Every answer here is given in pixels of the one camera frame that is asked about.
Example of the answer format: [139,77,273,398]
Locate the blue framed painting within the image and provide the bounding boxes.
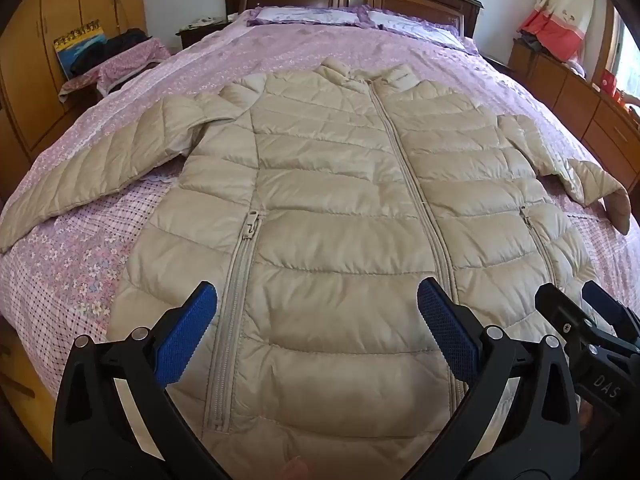
[53,21,109,82]

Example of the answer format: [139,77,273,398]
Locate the window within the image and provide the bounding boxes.
[600,0,640,106]

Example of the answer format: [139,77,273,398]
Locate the yellow wooden wardrobe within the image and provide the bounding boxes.
[0,0,148,201]

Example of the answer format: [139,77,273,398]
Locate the dark wooden nightstand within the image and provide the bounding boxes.
[175,20,228,50]

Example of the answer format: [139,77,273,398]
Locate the brown wooden dresser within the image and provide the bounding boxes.
[507,37,640,186]

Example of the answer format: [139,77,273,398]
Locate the pink floral bedspread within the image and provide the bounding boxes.
[0,7,640,411]

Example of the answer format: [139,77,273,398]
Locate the beige puffer jacket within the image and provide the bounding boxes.
[0,56,632,480]

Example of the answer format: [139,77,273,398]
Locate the pink floral chair cover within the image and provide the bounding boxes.
[59,39,172,103]

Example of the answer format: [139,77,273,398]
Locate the dark folded clothes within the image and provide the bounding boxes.
[517,29,545,52]

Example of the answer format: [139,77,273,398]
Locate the cream and coral curtain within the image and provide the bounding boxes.
[516,0,597,63]

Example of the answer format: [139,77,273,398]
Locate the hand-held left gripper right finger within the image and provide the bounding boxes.
[417,277,583,480]

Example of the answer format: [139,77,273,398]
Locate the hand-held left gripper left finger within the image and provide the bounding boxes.
[51,281,233,480]

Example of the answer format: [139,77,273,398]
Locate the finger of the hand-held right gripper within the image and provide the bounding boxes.
[581,280,640,350]
[535,283,599,345]

